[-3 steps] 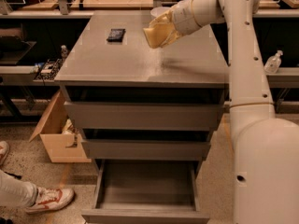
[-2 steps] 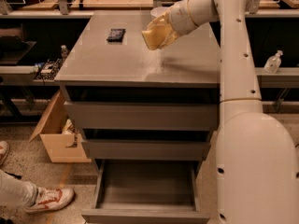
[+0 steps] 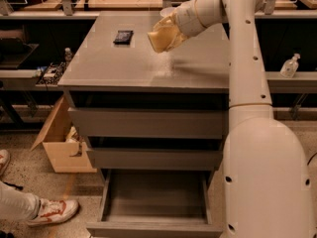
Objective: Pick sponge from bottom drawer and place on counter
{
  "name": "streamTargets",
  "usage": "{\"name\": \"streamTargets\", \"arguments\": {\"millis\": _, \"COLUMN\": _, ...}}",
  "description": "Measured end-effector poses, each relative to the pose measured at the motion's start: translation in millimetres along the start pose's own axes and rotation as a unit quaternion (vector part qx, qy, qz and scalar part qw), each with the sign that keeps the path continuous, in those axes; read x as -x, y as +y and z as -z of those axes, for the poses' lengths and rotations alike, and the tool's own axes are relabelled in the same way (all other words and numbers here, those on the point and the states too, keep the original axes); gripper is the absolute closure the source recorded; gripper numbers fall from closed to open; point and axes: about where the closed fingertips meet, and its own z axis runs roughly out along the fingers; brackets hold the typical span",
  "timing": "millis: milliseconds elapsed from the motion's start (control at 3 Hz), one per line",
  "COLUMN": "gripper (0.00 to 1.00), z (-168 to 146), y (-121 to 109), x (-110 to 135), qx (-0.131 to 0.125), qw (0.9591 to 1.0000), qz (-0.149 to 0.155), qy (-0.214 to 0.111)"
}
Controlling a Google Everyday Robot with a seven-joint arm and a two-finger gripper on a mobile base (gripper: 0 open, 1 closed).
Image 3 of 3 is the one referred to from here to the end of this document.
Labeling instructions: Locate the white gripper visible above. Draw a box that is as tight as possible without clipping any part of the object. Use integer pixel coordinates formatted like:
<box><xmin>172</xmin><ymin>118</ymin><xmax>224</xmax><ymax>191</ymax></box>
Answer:
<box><xmin>153</xmin><ymin>0</ymin><xmax>208</xmax><ymax>52</ymax></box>

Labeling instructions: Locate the yellow sponge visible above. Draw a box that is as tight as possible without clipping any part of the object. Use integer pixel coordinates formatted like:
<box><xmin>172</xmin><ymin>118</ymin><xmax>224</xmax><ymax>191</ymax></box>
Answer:
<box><xmin>148</xmin><ymin>31</ymin><xmax>171</xmax><ymax>53</ymax></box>

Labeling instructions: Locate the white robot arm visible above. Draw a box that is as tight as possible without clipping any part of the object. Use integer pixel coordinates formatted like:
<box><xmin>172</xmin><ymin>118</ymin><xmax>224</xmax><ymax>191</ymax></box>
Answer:
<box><xmin>149</xmin><ymin>0</ymin><xmax>316</xmax><ymax>238</ymax></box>

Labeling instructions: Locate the grey top drawer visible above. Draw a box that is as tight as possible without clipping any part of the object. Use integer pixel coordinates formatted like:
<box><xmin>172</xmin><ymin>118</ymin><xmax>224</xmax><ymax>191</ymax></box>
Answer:
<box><xmin>68</xmin><ymin>108</ymin><xmax>228</xmax><ymax>139</ymax></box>

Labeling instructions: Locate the grey drawer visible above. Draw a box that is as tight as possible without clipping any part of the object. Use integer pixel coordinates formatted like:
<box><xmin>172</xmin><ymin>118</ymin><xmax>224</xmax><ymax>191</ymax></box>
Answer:
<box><xmin>86</xmin><ymin>149</ymin><xmax>222</xmax><ymax>171</ymax></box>
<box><xmin>68</xmin><ymin>108</ymin><xmax>228</xmax><ymax>139</ymax></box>
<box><xmin>86</xmin><ymin>170</ymin><xmax>222</xmax><ymax>238</ymax></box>

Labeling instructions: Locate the grey drawer cabinet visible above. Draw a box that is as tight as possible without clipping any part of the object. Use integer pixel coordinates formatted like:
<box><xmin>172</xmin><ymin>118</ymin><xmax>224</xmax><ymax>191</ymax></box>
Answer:
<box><xmin>57</xmin><ymin>11</ymin><xmax>250</xmax><ymax>238</ymax></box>

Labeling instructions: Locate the grey middle drawer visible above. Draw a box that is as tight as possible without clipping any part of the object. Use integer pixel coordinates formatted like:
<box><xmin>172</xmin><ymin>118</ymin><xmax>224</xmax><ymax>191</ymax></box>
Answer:
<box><xmin>86</xmin><ymin>149</ymin><xmax>222</xmax><ymax>171</ymax></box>

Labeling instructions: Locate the grey bottom drawer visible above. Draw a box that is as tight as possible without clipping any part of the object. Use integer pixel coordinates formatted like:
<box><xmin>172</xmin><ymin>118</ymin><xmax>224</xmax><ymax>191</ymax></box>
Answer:
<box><xmin>86</xmin><ymin>170</ymin><xmax>222</xmax><ymax>238</ymax></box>

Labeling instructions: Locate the white bowl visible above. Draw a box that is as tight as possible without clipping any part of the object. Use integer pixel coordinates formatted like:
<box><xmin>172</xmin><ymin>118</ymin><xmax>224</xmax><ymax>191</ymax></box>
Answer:
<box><xmin>159</xmin><ymin>7</ymin><xmax>174</xmax><ymax>18</ymax></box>

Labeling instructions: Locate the dark blue snack packet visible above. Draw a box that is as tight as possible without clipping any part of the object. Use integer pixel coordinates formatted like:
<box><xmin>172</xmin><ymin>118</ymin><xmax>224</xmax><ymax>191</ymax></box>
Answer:
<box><xmin>113</xmin><ymin>30</ymin><xmax>134</xmax><ymax>45</ymax></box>

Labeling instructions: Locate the small clear bottle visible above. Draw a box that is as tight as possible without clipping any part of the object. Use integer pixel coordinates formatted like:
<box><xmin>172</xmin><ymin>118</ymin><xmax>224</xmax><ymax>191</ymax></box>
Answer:
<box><xmin>64</xmin><ymin>48</ymin><xmax>73</xmax><ymax>64</ymax></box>

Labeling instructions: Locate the clear pump bottle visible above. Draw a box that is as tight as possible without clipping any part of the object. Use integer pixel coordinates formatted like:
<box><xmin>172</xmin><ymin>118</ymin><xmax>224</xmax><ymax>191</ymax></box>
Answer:
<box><xmin>280</xmin><ymin>54</ymin><xmax>300</xmax><ymax>78</ymax></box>

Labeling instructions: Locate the black white patterned tray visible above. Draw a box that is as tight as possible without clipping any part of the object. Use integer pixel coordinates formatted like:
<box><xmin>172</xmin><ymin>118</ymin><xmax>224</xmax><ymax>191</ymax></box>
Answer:
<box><xmin>37</xmin><ymin>62</ymin><xmax>66</xmax><ymax>85</ymax></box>

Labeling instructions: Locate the cardboard box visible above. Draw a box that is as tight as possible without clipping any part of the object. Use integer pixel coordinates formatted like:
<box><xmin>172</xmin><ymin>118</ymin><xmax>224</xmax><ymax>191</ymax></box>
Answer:
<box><xmin>31</xmin><ymin>96</ymin><xmax>96</xmax><ymax>173</ymax></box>

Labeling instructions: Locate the white red sneaker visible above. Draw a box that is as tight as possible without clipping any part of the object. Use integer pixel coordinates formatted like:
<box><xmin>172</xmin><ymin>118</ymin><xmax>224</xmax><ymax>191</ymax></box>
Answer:
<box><xmin>27</xmin><ymin>198</ymin><xmax>79</xmax><ymax>227</ymax></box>
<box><xmin>0</xmin><ymin>150</ymin><xmax>11</xmax><ymax>176</ymax></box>

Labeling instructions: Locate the white trouser leg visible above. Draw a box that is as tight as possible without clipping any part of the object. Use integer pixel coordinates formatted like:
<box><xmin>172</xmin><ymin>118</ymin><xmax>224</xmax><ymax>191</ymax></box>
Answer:
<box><xmin>0</xmin><ymin>181</ymin><xmax>40</xmax><ymax>221</ymax></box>

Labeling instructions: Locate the black cable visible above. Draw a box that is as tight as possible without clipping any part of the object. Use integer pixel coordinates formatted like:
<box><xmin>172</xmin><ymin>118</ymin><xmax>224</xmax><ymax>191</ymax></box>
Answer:
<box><xmin>306</xmin><ymin>152</ymin><xmax>317</xmax><ymax>167</ymax></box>

